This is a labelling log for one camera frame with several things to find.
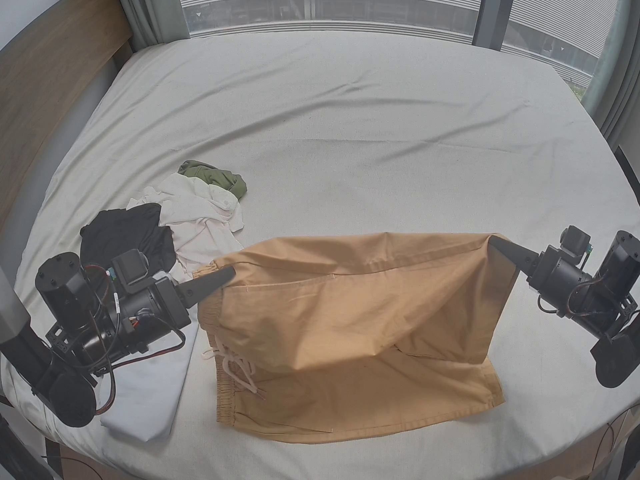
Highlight pale blue garment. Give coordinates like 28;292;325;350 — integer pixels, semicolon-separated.
100;325;201;444

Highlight black garment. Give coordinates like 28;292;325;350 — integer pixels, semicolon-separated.
80;203;177;274

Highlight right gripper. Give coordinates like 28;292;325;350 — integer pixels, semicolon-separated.
527;245;593;314

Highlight grey-green curtain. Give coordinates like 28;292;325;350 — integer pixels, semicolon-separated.
582;0;640;144
109;0;192;53

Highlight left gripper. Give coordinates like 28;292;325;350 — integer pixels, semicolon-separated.
112;275;195;356

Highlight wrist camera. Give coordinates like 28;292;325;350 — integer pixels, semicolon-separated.
110;249;168;294
559;225;593;269

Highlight bed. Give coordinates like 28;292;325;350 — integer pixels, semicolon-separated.
0;0;640;480

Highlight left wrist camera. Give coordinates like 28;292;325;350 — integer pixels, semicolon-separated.
110;249;168;294

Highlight tan shorts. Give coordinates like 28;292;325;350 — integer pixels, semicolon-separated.
192;230;521;445

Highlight olive green garment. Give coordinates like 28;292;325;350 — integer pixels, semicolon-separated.
178;159;248;201

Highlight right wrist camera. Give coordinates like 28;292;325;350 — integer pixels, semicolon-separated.
559;225;593;269

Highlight white garment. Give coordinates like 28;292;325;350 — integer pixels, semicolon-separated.
125;172;246;276

